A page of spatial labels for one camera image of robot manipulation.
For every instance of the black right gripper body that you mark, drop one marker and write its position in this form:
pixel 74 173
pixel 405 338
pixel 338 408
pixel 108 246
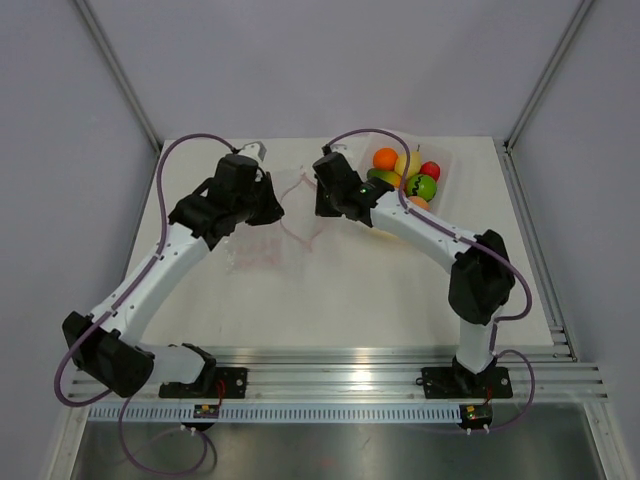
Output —
pixel 336 201

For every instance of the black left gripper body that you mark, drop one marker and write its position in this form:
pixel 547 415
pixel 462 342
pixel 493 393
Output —
pixel 247 204

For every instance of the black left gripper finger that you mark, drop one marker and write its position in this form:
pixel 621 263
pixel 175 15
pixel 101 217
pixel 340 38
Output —
pixel 323 207
pixel 269 209

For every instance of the clear zip top bag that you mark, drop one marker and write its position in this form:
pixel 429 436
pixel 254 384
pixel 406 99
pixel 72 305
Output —
pixel 280 247

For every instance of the orange toy peach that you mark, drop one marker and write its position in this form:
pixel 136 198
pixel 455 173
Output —
pixel 419 202

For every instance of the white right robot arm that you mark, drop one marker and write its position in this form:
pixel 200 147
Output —
pixel 480 281

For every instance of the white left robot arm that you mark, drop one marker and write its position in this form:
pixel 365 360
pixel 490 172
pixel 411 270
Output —
pixel 106 343

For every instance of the green orange toy mango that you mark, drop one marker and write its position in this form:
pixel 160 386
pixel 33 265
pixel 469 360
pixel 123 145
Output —
pixel 390 177

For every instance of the orange toy fruit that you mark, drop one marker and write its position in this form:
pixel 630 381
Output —
pixel 385 159

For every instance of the pale yellow toy pear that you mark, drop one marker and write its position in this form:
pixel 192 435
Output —
pixel 408 165

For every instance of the green toy watermelon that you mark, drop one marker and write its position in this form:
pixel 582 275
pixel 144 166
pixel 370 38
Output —
pixel 421 185

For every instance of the red toy tomato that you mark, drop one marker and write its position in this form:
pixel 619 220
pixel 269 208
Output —
pixel 431 169

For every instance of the left circuit board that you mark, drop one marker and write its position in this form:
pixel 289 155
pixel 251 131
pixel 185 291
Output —
pixel 206 411

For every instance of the circuit board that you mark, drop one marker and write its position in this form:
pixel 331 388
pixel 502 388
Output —
pixel 206 411
pixel 476 415

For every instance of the right circuit board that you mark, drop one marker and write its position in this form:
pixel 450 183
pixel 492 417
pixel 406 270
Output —
pixel 476 415

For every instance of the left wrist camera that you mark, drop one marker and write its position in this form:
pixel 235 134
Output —
pixel 255 150

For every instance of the aluminium frame rail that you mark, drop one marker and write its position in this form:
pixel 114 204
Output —
pixel 388 375

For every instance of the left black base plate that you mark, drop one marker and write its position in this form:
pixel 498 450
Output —
pixel 228 382

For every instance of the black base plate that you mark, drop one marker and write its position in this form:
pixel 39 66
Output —
pixel 228 382
pixel 446 383

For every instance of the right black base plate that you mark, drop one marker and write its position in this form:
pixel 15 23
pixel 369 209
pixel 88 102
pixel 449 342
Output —
pixel 446 383

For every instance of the white slotted cable duct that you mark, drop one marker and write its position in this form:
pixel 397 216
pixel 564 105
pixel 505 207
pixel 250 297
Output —
pixel 165 412

